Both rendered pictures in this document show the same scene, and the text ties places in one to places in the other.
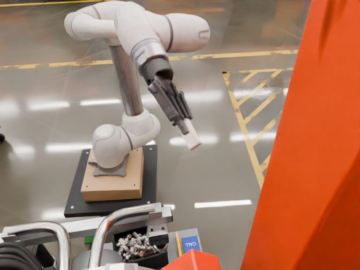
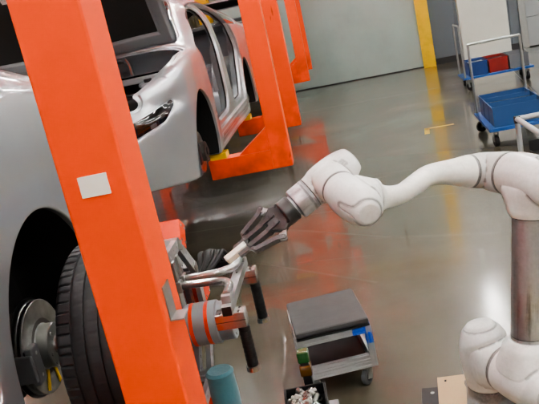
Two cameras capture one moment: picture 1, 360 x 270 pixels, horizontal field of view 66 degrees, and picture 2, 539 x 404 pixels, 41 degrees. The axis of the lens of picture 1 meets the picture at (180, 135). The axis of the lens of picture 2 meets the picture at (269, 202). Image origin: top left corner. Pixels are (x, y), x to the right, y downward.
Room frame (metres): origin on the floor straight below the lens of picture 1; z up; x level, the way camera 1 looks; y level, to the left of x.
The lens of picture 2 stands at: (1.10, -1.82, 1.77)
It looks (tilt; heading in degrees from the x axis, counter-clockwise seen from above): 15 degrees down; 105
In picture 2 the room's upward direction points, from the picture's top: 12 degrees counter-clockwise
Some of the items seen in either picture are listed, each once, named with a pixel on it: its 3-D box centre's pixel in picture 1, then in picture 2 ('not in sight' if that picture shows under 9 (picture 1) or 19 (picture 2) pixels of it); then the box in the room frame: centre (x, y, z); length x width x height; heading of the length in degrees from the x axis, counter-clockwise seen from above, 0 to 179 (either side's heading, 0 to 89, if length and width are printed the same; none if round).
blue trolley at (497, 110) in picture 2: not in sight; (507, 88); (1.68, 5.97, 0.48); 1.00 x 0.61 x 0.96; 95
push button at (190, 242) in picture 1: (190, 245); not in sight; (0.55, -0.02, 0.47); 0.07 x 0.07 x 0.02; 8
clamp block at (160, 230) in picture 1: (157, 224); (231, 317); (0.39, 0.07, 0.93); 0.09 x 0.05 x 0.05; 8
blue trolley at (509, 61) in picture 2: not in sight; (492, 50); (1.81, 9.57, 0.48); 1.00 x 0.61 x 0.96; 6
